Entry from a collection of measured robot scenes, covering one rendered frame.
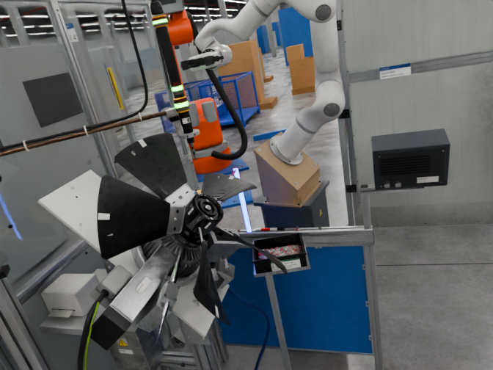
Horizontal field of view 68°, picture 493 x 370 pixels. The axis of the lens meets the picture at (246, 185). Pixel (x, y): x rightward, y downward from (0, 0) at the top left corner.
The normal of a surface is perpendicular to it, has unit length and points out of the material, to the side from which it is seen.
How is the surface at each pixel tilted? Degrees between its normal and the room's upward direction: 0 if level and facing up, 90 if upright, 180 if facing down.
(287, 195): 90
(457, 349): 0
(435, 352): 0
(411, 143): 15
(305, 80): 90
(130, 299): 50
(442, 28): 89
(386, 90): 90
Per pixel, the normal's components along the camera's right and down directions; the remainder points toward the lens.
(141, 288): 0.60, -0.64
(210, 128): 0.24, 0.32
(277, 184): -0.52, 0.41
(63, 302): -0.26, 0.41
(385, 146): -0.26, -0.77
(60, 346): 0.95, -0.07
